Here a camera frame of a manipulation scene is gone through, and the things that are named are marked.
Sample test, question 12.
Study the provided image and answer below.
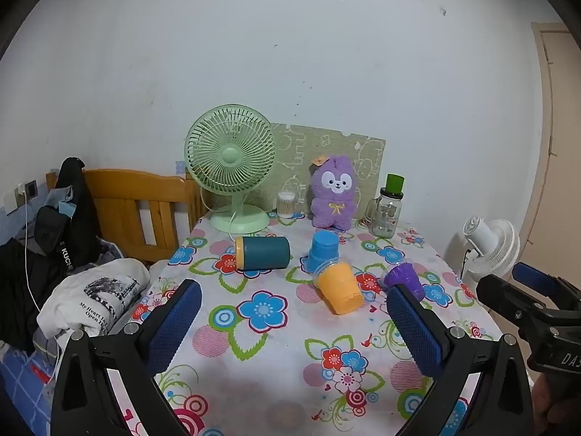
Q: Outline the person's right hand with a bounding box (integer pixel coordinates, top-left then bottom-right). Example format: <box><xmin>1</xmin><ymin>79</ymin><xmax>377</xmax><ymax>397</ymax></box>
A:
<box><xmin>532</xmin><ymin>372</ymin><xmax>581</xmax><ymax>436</ymax></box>

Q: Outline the teal cup with yellow rim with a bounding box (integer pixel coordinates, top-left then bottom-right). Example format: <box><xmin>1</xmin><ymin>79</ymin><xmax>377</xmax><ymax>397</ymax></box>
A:
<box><xmin>234</xmin><ymin>235</ymin><xmax>291</xmax><ymax>274</ymax></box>

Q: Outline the purple plush toy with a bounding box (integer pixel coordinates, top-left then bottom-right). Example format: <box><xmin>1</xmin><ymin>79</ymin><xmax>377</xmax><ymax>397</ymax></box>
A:
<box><xmin>310</xmin><ymin>153</ymin><xmax>362</xmax><ymax>230</ymax></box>

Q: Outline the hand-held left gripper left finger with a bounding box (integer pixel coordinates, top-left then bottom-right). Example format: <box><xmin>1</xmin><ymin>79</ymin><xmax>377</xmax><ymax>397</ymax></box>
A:
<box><xmin>50</xmin><ymin>279</ymin><xmax>203</xmax><ymax>436</ymax></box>

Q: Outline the white fan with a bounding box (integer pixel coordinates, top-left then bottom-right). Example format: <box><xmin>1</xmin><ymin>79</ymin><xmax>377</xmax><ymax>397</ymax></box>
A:
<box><xmin>460</xmin><ymin>217</ymin><xmax>522</xmax><ymax>290</ymax></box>

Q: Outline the white printed shirt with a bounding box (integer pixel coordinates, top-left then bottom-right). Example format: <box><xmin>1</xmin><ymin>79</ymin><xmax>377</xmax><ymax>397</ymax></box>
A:
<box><xmin>36</xmin><ymin>258</ymin><xmax>151</xmax><ymax>342</ymax></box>

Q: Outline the floral tablecloth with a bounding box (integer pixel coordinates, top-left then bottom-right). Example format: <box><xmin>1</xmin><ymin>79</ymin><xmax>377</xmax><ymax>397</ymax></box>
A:
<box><xmin>106</xmin><ymin>211</ymin><xmax>501</xmax><ymax>436</ymax></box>

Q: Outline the blue cup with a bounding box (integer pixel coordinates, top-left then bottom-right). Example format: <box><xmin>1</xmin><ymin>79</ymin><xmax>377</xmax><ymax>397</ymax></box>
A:
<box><xmin>309</xmin><ymin>230</ymin><xmax>341</xmax><ymax>266</ymax></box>

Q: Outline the glass jar with green lid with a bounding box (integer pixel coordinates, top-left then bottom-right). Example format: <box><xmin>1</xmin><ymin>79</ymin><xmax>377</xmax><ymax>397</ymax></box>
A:
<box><xmin>364</xmin><ymin>173</ymin><xmax>405</xmax><ymax>239</ymax></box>

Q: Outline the green desk fan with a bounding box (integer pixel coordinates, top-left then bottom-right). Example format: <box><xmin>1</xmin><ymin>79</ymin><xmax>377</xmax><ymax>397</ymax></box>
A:
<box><xmin>184</xmin><ymin>104</ymin><xmax>279</xmax><ymax>236</ymax></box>

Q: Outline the beige door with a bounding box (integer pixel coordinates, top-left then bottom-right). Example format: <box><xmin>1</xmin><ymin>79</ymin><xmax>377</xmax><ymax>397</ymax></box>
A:
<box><xmin>517</xmin><ymin>22</ymin><xmax>581</xmax><ymax>279</ymax></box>

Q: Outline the green patterned board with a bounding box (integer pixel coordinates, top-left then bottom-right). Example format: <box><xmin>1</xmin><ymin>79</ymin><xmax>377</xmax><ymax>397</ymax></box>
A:
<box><xmin>268</xmin><ymin>122</ymin><xmax>387</xmax><ymax>219</ymax></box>

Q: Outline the orange cup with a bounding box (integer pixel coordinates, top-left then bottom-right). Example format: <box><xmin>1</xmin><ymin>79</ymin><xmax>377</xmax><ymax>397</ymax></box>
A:
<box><xmin>303</xmin><ymin>257</ymin><xmax>365</xmax><ymax>316</ymax></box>

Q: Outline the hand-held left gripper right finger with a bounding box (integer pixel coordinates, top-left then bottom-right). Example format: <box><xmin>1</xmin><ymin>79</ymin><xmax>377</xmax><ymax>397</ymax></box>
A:
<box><xmin>385</xmin><ymin>283</ymin><xmax>535</xmax><ymax>436</ymax></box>

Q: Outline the wall socket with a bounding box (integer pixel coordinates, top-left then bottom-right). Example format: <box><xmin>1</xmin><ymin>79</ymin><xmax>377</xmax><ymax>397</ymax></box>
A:
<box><xmin>4</xmin><ymin>180</ymin><xmax>38</xmax><ymax>214</ymax></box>

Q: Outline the dark clothes pile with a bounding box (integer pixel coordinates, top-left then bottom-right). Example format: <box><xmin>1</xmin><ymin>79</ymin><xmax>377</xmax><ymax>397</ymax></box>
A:
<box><xmin>0</xmin><ymin>235</ymin><xmax>70</xmax><ymax>356</ymax></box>

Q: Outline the white cable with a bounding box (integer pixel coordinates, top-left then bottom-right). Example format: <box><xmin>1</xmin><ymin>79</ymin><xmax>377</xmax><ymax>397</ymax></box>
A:
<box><xmin>20</xmin><ymin>185</ymin><xmax>42</xmax><ymax>315</ymax></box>

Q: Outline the purple cup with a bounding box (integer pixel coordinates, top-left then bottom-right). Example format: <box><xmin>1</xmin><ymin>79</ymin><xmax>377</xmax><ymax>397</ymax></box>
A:
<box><xmin>381</xmin><ymin>259</ymin><xmax>426</xmax><ymax>303</ymax></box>

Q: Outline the blue plaid bedsheet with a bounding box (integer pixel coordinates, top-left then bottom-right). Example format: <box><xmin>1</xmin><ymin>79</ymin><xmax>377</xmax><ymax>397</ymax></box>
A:
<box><xmin>0</xmin><ymin>340</ymin><xmax>61</xmax><ymax>436</ymax></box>

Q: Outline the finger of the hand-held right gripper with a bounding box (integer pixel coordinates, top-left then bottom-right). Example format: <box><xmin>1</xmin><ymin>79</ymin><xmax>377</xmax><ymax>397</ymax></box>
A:
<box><xmin>512</xmin><ymin>262</ymin><xmax>581</xmax><ymax>303</ymax></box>
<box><xmin>476</xmin><ymin>274</ymin><xmax>568</xmax><ymax>328</ymax></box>

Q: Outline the wooden headboard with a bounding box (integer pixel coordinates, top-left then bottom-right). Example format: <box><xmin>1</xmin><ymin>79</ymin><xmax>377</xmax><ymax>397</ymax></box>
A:
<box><xmin>45</xmin><ymin>168</ymin><xmax>208</xmax><ymax>265</ymax></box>

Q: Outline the cotton swab jar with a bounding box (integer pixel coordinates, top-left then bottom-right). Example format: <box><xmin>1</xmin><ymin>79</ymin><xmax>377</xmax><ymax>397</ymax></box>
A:
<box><xmin>277</xmin><ymin>191</ymin><xmax>297</xmax><ymax>219</ymax></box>

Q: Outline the black jacket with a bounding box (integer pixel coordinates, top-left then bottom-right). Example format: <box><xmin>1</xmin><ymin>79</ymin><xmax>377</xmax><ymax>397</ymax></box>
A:
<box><xmin>34</xmin><ymin>157</ymin><xmax>103</xmax><ymax>270</ymax></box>

